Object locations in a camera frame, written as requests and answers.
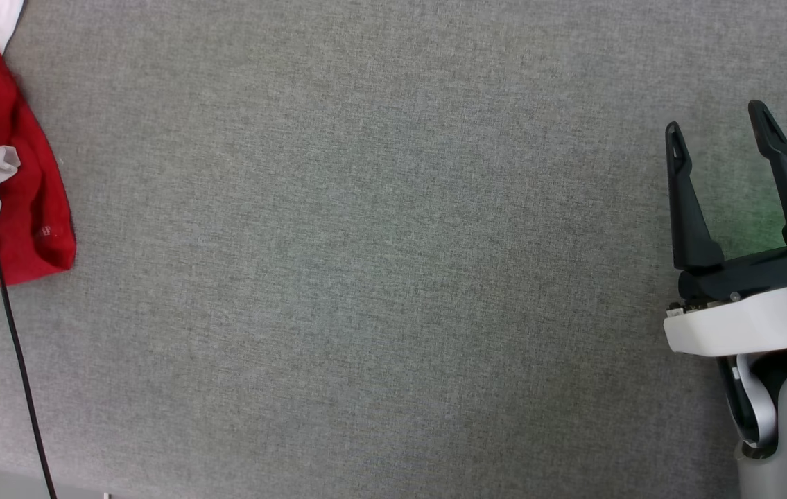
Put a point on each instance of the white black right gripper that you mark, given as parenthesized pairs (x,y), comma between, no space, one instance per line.
(740,326)

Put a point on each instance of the red Bulls jersey shirt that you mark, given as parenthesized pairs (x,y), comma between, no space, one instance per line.
(12,138)

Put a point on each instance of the grey fabric sofa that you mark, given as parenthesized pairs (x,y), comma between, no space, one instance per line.
(379,263)

